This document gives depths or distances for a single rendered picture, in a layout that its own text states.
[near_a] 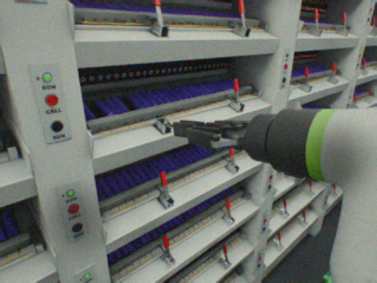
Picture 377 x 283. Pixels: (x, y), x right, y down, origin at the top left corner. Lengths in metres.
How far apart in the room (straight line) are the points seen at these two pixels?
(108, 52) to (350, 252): 0.44
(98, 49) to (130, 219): 0.38
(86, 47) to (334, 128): 0.38
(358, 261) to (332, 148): 0.11
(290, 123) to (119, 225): 0.45
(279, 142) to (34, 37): 0.37
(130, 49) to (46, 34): 0.14
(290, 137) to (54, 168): 0.37
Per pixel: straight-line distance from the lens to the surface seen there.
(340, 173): 0.33
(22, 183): 0.49
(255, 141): 0.38
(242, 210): 1.03
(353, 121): 0.33
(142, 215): 0.67
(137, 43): 0.52
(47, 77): 0.45
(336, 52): 1.55
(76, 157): 0.50
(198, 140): 0.44
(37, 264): 0.62
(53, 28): 0.46
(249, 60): 0.94
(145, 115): 0.61
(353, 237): 0.33
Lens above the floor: 1.18
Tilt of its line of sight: 22 degrees down
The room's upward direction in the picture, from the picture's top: straight up
